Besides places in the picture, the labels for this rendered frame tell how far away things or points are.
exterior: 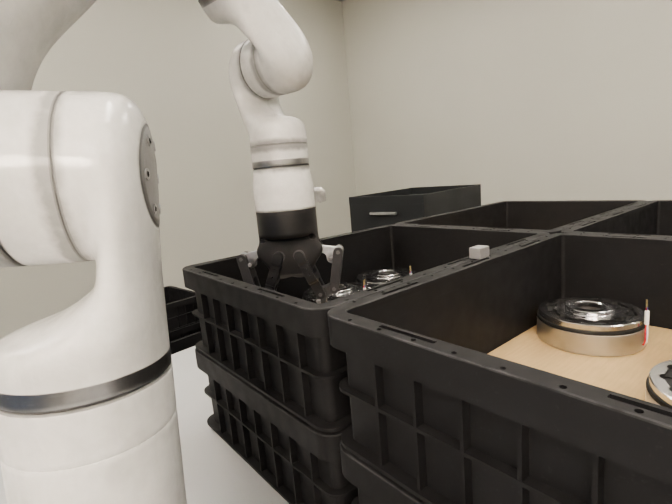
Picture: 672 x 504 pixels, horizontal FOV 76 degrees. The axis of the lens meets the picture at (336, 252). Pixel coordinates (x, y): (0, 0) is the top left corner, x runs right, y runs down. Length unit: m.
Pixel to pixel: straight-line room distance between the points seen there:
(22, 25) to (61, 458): 0.24
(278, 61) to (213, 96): 3.34
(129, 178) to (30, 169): 0.04
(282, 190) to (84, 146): 0.31
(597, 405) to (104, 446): 0.23
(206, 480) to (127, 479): 0.30
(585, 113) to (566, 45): 0.53
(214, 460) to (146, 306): 0.38
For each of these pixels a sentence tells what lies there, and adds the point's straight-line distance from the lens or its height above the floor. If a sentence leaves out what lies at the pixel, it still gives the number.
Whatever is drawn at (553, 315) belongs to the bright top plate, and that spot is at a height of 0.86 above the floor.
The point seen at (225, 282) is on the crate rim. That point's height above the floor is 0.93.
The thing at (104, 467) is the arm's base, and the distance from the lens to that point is 0.27.
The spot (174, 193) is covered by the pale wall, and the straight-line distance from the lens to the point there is 3.56.
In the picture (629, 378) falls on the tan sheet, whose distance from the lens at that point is 0.48.
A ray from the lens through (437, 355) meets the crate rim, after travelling 0.26.
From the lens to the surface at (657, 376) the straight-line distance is 0.41.
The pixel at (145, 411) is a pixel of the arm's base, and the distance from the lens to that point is 0.27.
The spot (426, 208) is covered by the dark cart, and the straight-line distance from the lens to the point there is 2.03.
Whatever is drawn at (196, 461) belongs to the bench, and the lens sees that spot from 0.61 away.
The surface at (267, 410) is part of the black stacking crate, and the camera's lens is 0.46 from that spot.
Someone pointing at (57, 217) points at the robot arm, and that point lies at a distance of 0.24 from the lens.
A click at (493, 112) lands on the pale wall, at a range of 4.10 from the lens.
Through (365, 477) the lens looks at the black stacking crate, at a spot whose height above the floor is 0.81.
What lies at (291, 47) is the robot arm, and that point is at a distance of 0.52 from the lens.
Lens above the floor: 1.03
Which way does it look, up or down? 10 degrees down
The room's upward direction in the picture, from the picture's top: 5 degrees counter-clockwise
